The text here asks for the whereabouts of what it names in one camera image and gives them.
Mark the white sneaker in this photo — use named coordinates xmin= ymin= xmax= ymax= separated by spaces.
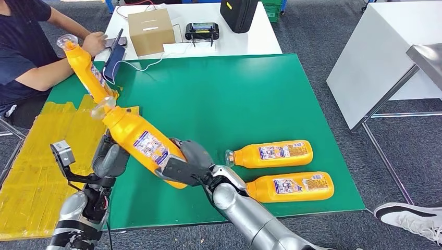
xmin=373 ymin=202 xmax=442 ymax=246

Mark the green plastic crate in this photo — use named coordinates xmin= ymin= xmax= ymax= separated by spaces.
xmin=261 ymin=0 xmax=283 ymax=23

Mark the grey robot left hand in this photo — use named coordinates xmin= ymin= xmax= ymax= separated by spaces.
xmin=91 ymin=135 xmax=130 ymax=179

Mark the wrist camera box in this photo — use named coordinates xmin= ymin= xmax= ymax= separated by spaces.
xmin=155 ymin=154 xmax=212 ymax=188
xmin=50 ymin=140 xmax=77 ymax=170

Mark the green table board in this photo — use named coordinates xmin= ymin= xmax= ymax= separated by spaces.
xmin=46 ymin=53 xmax=366 ymax=231

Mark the white table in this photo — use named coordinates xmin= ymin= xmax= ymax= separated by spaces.
xmin=94 ymin=2 xmax=283 ymax=62

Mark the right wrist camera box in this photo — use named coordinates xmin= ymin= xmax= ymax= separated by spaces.
xmin=155 ymin=154 xmax=212 ymax=188

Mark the black handheld controller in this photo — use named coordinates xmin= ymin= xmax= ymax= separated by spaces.
xmin=185 ymin=22 xmax=220 ymax=47

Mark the white cabinet panel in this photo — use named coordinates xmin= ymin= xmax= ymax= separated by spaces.
xmin=326 ymin=2 xmax=442 ymax=131

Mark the blue tablet case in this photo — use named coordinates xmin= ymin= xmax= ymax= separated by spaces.
xmin=102 ymin=28 xmax=127 ymax=84

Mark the black carrying case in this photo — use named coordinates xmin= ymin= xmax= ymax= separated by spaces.
xmin=219 ymin=0 xmax=259 ymax=34

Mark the white cable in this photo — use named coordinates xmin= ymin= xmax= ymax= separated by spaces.
xmin=103 ymin=52 xmax=187 ymax=85

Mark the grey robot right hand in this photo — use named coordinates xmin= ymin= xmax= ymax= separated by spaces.
xmin=169 ymin=137 xmax=215 ymax=170

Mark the grey metal chair frame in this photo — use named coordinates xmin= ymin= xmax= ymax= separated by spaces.
xmin=0 ymin=116 xmax=28 ymax=187

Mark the yellow taped sheet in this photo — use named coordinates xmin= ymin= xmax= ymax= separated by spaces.
xmin=0 ymin=87 xmax=141 ymax=241

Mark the cardboard box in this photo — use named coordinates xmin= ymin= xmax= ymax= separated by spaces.
xmin=128 ymin=8 xmax=176 ymax=57

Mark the orange detergent bottle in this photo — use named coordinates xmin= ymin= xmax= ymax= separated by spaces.
xmin=91 ymin=96 xmax=190 ymax=191
xmin=56 ymin=33 xmax=119 ymax=105
xmin=245 ymin=171 xmax=335 ymax=204
xmin=225 ymin=139 xmax=314 ymax=169

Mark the person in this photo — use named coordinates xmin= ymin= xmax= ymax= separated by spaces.
xmin=0 ymin=0 xmax=108 ymax=130

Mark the steel table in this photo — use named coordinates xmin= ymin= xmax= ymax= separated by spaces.
xmin=351 ymin=44 xmax=442 ymax=206

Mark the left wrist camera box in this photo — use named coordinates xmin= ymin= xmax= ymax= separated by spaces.
xmin=50 ymin=140 xmax=77 ymax=170

